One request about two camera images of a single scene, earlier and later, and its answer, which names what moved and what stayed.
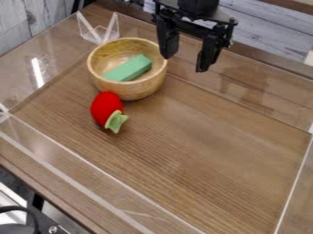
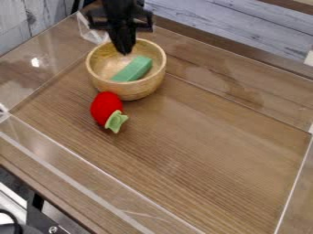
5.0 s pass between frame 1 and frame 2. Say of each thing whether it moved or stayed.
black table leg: stayed
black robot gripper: moved
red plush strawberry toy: stayed
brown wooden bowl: stayed
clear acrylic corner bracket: stayed
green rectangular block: moved
